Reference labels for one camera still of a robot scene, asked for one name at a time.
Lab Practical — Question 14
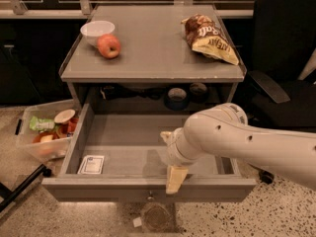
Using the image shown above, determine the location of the metal railing frame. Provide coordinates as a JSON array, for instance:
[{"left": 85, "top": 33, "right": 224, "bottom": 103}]
[{"left": 0, "top": 0, "right": 255, "bottom": 20}]

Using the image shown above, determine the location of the grey top drawer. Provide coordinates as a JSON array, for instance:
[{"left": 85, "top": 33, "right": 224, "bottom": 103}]
[{"left": 42, "top": 104, "right": 257, "bottom": 202}]

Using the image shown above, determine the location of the black tape roll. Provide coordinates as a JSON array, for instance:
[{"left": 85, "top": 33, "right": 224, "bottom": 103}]
[{"left": 190, "top": 83, "right": 208, "bottom": 103}]

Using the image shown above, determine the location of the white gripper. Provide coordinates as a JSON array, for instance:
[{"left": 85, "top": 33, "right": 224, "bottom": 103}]
[{"left": 164, "top": 128, "right": 201, "bottom": 195}]

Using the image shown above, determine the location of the blue tape roll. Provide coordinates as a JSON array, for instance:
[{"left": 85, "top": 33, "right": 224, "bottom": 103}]
[{"left": 164, "top": 88, "right": 189, "bottom": 111}]

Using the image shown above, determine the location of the black office chair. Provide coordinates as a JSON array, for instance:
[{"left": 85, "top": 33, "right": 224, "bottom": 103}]
[{"left": 230, "top": 0, "right": 316, "bottom": 185}]

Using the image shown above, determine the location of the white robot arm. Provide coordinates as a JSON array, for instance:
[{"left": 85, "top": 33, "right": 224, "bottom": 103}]
[{"left": 160, "top": 103, "right": 316, "bottom": 195}]

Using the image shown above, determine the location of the red apple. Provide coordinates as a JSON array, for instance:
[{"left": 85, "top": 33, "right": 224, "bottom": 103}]
[{"left": 97, "top": 34, "right": 120, "bottom": 59}]

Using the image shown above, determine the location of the brown yellow chip bag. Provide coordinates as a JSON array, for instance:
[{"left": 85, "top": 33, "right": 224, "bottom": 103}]
[{"left": 181, "top": 14, "right": 239, "bottom": 65}]

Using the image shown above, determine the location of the green snack packet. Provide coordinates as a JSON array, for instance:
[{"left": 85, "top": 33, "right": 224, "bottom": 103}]
[{"left": 29, "top": 117, "right": 55, "bottom": 131}]

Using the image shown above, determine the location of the white card packet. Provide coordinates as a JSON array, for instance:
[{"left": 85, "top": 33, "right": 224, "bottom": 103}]
[{"left": 78, "top": 155, "right": 104, "bottom": 175}]

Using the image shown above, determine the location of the white bowl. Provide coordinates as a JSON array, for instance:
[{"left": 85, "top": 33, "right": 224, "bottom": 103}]
[{"left": 80, "top": 21, "right": 116, "bottom": 46}]

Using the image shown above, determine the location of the black stand leg with wheel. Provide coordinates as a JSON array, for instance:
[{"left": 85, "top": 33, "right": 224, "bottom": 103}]
[{"left": 0, "top": 164, "right": 52, "bottom": 212}]

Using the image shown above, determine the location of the clear plastic storage bin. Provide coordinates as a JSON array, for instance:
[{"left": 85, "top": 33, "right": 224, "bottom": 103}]
[{"left": 17, "top": 100, "right": 79, "bottom": 162}]

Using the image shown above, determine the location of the round floor marker disc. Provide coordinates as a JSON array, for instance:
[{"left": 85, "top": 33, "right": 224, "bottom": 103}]
[{"left": 132, "top": 203, "right": 172, "bottom": 232}]

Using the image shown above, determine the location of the grey drawer cabinet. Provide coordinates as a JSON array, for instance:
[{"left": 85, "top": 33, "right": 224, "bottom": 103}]
[{"left": 61, "top": 5, "right": 246, "bottom": 113}]

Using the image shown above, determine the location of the small white dish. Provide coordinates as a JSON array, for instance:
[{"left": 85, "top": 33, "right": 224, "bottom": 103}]
[{"left": 54, "top": 109, "right": 76, "bottom": 123}]

